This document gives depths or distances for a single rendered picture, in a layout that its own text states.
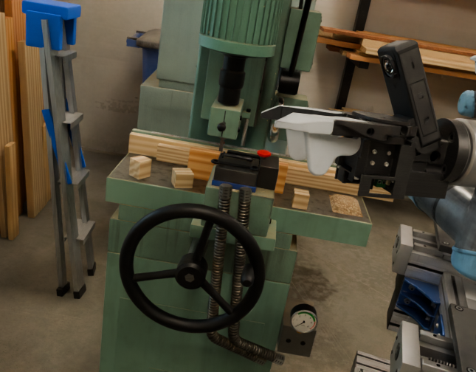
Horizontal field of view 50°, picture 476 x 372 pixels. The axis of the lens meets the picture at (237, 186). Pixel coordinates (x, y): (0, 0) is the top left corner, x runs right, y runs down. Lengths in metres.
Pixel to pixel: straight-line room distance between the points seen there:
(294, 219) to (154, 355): 0.52
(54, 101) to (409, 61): 1.59
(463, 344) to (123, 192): 0.75
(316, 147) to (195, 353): 0.94
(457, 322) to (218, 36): 0.75
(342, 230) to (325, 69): 2.55
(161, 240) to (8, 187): 1.50
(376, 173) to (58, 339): 1.72
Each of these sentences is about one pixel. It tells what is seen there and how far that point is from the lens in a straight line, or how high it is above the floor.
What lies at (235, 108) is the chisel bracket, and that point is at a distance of 1.21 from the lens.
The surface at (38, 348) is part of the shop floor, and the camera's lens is 2.10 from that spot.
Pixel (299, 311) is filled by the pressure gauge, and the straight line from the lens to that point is 1.20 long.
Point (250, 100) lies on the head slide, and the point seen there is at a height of 1.07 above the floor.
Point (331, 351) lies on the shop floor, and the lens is 2.26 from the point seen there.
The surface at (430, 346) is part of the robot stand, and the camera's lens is 1.11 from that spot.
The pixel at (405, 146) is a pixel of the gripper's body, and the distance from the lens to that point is 0.55.
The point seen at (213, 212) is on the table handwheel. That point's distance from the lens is 0.96.
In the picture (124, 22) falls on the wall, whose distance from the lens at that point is 3.67.
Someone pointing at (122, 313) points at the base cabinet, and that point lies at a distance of 1.35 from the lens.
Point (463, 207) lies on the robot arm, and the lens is 0.71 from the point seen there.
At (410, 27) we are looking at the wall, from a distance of 3.73.
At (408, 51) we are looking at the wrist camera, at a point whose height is 1.32.
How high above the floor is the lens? 1.36
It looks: 22 degrees down
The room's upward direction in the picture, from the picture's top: 10 degrees clockwise
